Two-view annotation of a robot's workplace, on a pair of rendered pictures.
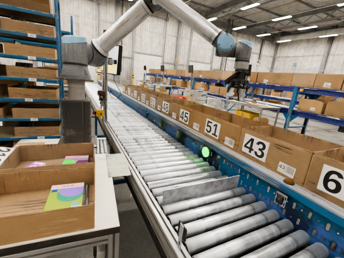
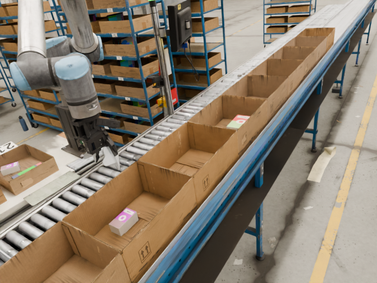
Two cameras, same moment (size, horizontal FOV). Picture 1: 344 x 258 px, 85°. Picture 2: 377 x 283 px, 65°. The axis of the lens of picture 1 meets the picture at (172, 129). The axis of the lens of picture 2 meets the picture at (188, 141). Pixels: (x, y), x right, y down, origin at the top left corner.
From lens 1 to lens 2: 1.83 m
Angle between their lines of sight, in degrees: 61
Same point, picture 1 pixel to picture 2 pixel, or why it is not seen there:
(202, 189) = not seen: hidden behind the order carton
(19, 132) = (123, 109)
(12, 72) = (108, 50)
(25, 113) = (123, 91)
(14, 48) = (105, 26)
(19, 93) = (116, 71)
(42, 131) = (137, 111)
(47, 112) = (137, 92)
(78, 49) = (48, 55)
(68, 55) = not seen: hidden behind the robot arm
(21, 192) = not seen: outside the picture
